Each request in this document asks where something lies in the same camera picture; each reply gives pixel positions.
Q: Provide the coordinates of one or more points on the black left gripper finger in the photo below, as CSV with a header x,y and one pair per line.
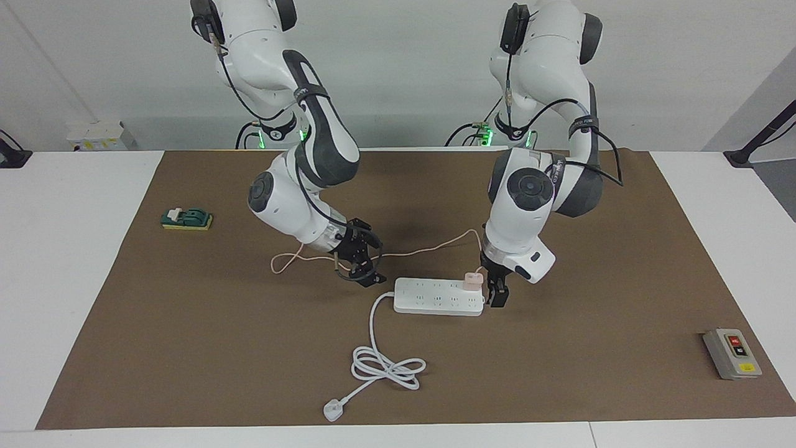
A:
x,y
492,292
504,295

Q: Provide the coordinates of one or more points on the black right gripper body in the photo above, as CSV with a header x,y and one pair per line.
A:
x,y
351,242

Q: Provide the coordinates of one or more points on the black clamp stand with pole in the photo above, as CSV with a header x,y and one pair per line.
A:
x,y
740,158

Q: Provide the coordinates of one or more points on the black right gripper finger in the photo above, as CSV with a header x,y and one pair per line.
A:
x,y
343,266
368,277

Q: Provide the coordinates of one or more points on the pink charger adapter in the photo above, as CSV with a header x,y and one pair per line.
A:
x,y
472,281

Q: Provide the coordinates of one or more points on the grey push-button switch box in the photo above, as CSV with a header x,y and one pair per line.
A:
x,y
731,358

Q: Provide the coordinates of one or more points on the small black clamp stand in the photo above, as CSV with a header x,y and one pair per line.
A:
x,y
12,158

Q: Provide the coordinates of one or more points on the brown table mat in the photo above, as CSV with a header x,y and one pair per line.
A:
x,y
249,348

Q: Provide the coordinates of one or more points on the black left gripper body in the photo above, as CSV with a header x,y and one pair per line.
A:
x,y
494,267

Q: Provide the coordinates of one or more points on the green knife switch yellow base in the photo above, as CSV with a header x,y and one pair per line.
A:
x,y
193,219

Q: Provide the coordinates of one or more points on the white wall socket box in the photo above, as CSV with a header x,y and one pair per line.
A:
x,y
99,137

